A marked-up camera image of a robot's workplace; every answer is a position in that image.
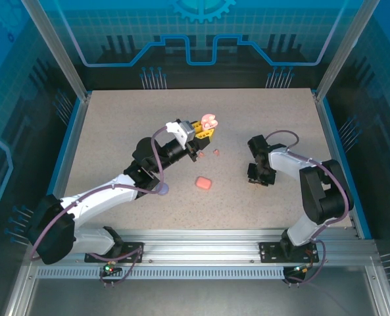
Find pink round earbud case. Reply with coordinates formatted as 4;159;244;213
201;113;219;130

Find coral rectangular earbud case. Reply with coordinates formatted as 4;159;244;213
195;176;214;191

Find blue edge strip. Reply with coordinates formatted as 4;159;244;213
321;98;374;240
41;98;84;201

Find aluminium front beam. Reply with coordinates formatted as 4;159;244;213
26;229;378;266

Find small LED circuit board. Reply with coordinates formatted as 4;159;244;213
285;264;309;277
103;259;122;276

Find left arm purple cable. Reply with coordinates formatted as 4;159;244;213
30;126;146;287

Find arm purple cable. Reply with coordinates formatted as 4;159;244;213
266;130;352;286
30;126;146;287

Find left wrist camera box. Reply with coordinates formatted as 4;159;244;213
165;118;196;146

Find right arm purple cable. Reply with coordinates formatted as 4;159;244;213
266;130;352;286

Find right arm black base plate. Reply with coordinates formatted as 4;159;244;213
258;242;320;263

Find aluminium side rail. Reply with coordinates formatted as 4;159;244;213
314;93;362;240
48;93;93;203

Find slotted grey cable duct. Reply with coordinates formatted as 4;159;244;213
36;267;286;280

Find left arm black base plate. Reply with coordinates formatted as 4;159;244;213
84;242;145;263

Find aluminium frame post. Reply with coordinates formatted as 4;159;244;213
21;0;93;101
314;0;381;101

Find aluminium lower frame bar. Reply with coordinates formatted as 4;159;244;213
364;259;390;316
2;256;39;316

